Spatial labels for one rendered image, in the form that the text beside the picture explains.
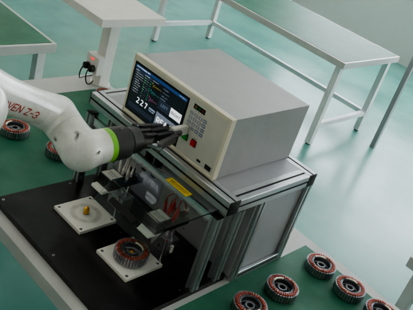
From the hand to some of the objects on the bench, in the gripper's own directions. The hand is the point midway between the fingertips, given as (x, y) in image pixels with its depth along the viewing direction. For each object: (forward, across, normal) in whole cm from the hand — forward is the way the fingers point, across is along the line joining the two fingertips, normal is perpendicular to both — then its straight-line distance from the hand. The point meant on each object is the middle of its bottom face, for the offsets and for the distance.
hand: (178, 130), depth 179 cm
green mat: (+14, -73, -46) cm, 87 cm away
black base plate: (-8, -8, -46) cm, 47 cm away
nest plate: (-9, +4, -44) cm, 45 cm away
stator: (+6, -58, -46) cm, 74 cm away
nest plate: (-9, -20, -44) cm, 49 cm away
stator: (-9, +4, -42) cm, 44 cm away
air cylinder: (+5, +4, -44) cm, 44 cm away
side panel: (+31, +24, -46) cm, 60 cm away
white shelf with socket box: (+49, -99, -46) cm, 120 cm away
